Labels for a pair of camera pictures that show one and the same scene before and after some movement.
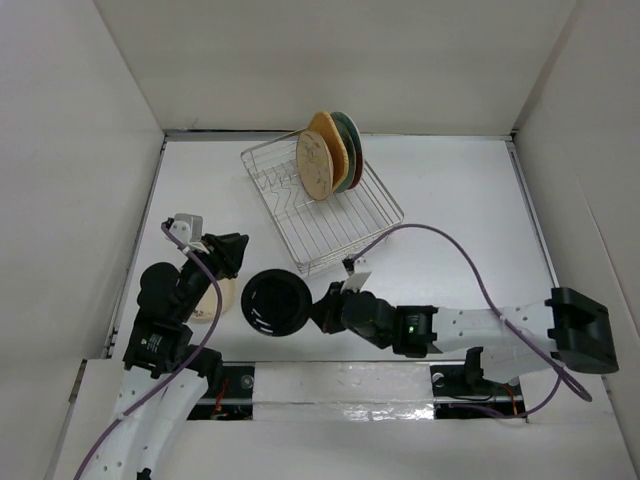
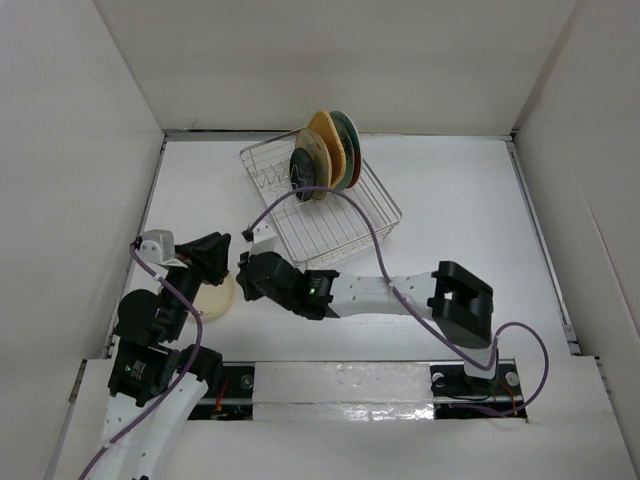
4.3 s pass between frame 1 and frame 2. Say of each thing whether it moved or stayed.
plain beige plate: stayed
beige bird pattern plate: stayed
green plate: stayed
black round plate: moved
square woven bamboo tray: stayed
